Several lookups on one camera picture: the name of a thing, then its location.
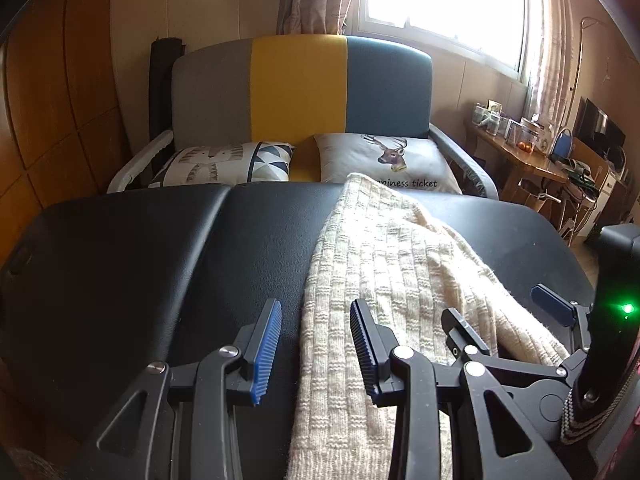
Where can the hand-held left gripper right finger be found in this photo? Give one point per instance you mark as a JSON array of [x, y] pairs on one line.
[[364, 350]]

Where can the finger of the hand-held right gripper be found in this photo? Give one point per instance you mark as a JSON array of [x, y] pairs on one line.
[[552, 305], [462, 327]]

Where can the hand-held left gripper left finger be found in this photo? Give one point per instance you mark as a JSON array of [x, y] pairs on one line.
[[265, 355]]

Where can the cream knit sweater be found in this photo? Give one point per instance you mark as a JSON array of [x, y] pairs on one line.
[[380, 260]]

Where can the blue chair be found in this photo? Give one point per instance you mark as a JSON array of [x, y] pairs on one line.
[[561, 145]]

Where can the wooden desk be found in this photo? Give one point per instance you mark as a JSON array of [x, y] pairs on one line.
[[520, 162]]

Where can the black padded folding table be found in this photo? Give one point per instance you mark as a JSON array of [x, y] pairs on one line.
[[150, 270]]

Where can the black monitor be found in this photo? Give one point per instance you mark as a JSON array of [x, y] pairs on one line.
[[597, 127]]

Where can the oranges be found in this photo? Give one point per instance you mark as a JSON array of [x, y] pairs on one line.
[[524, 146]]

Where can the deer print pillow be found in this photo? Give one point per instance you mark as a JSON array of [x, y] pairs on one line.
[[350, 160]]

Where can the bear print pillow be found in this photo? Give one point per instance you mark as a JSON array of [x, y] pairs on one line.
[[220, 162]]

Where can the grey yellow blue sofa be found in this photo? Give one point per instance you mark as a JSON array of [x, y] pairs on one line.
[[300, 85]]

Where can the black rolled mat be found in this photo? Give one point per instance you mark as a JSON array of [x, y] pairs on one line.
[[162, 90]]

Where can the window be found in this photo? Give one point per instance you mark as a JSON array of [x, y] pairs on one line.
[[440, 0]]

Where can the wooden wardrobe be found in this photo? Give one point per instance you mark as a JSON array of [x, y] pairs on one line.
[[45, 100]]

